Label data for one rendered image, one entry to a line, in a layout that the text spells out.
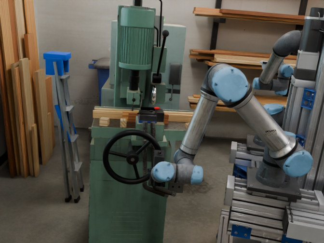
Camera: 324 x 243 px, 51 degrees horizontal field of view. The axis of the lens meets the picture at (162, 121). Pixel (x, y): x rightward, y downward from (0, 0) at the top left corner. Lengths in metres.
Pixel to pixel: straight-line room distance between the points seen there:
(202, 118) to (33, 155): 2.16
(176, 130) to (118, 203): 0.54
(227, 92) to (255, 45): 3.19
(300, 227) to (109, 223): 1.06
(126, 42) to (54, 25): 2.58
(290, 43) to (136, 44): 0.80
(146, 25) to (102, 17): 2.44
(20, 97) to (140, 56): 1.51
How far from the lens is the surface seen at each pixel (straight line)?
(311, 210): 1.63
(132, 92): 1.87
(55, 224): 2.64
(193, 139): 1.41
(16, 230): 2.64
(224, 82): 1.20
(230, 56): 3.84
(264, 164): 1.57
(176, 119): 1.98
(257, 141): 2.03
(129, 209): 2.02
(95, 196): 1.98
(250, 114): 1.28
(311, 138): 1.71
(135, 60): 1.81
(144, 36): 1.80
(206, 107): 1.37
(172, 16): 4.18
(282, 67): 2.25
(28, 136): 3.18
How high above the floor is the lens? 1.49
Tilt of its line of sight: 17 degrees down
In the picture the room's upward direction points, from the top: 5 degrees clockwise
